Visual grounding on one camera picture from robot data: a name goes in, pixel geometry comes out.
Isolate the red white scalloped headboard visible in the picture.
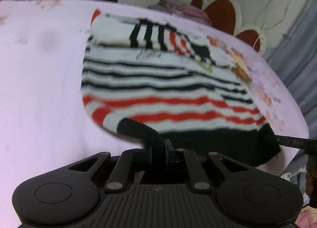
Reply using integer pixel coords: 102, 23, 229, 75
190, 0, 266, 55

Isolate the wall hook bracket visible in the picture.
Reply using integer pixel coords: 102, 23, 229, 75
280, 33, 293, 41

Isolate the folded pink grey bedding stack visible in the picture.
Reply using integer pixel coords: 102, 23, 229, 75
147, 0, 212, 27

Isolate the white charger cable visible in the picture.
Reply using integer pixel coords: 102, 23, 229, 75
252, 0, 294, 49

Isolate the person's hand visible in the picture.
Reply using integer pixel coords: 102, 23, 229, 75
305, 156, 316, 198

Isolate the striped knit sweater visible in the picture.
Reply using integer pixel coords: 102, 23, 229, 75
81, 10, 281, 167

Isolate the floral pink bedsheet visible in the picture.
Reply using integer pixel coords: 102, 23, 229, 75
1, 0, 309, 227

